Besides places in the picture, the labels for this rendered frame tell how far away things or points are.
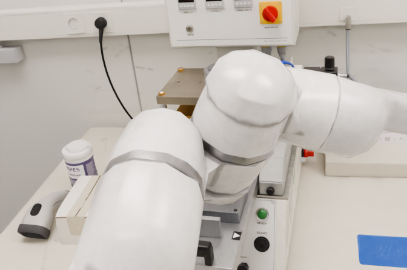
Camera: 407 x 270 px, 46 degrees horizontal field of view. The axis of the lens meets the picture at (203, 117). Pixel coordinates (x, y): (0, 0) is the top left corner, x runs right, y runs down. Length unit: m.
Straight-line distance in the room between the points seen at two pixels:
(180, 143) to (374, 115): 0.28
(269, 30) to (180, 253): 0.85
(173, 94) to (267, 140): 0.58
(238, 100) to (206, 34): 0.75
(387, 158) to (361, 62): 0.35
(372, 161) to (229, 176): 0.88
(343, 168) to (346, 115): 0.77
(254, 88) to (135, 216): 0.18
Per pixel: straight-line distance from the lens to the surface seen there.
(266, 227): 1.05
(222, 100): 0.51
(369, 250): 1.19
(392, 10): 1.52
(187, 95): 1.08
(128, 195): 0.44
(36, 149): 2.06
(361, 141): 0.66
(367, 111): 0.65
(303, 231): 1.22
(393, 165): 1.41
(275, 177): 1.02
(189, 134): 0.51
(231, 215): 0.89
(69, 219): 1.24
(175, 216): 0.44
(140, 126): 0.51
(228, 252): 0.85
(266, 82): 0.51
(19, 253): 1.34
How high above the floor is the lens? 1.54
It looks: 26 degrees down
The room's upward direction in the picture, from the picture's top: 7 degrees counter-clockwise
